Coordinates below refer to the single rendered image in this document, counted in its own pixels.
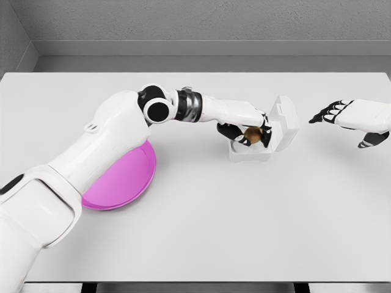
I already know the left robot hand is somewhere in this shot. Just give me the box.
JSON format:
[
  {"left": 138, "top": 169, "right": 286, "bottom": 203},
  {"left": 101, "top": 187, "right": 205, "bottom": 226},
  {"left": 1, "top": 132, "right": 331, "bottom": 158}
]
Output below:
[{"left": 216, "top": 99, "right": 272, "bottom": 150}]

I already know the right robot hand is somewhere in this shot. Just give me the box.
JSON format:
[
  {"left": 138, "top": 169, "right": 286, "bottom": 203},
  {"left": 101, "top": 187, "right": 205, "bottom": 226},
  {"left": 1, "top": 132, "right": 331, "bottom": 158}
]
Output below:
[{"left": 308, "top": 99, "right": 391, "bottom": 149}]

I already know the pink round plate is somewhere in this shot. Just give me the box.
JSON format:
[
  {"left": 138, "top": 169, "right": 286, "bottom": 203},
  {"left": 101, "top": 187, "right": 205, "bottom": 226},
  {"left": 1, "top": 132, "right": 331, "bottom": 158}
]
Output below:
[{"left": 81, "top": 139, "right": 158, "bottom": 211}]

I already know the white egg box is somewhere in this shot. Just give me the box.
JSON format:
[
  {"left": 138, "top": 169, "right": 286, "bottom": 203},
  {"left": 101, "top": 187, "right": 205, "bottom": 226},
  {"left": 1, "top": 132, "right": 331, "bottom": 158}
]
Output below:
[{"left": 228, "top": 95, "right": 300, "bottom": 164}]

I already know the brown egg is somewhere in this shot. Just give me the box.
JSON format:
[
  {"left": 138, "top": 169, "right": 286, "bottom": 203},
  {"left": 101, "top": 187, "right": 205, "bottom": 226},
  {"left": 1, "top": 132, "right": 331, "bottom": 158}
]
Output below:
[{"left": 244, "top": 127, "right": 263, "bottom": 145}]

